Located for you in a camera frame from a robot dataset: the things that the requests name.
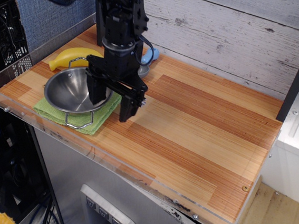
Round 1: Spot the black plastic crate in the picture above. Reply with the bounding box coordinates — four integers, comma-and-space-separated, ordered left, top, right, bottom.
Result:
0, 0, 28, 66

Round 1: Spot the steel colander bowl with handles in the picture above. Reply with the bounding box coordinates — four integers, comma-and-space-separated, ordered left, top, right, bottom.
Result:
44, 57, 114, 130

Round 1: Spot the blue handled grey spoon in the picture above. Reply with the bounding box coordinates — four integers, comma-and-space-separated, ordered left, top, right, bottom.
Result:
138, 48, 159, 79

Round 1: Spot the yellow black object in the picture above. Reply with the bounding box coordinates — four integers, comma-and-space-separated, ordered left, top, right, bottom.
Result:
0, 212, 17, 224

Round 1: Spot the clear acrylic table guard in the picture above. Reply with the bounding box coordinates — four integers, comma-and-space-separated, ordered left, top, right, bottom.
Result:
0, 55, 272, 224

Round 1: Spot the left dark vertical post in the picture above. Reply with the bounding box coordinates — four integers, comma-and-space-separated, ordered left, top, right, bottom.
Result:
95, 0, 107, 46

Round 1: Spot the yellow plastic banana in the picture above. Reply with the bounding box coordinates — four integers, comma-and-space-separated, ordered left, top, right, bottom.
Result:
49, 47, 103, 71

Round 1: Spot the grey dispenser button panel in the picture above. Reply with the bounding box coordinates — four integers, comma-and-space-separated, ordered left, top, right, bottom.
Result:
80, 184, 135, 224

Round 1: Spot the silver toy fridge cabinet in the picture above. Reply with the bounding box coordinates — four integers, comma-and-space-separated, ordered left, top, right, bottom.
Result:
23, 127, 223, 224

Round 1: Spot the green folded cloth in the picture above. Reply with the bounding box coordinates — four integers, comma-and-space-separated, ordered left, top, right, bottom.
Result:
33, 92, 122, 135

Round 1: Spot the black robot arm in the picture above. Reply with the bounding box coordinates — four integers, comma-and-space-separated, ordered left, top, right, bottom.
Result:
86, 0, 150, 122

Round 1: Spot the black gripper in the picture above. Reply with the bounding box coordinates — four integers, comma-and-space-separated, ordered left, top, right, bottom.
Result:
86, 39, 148, 122

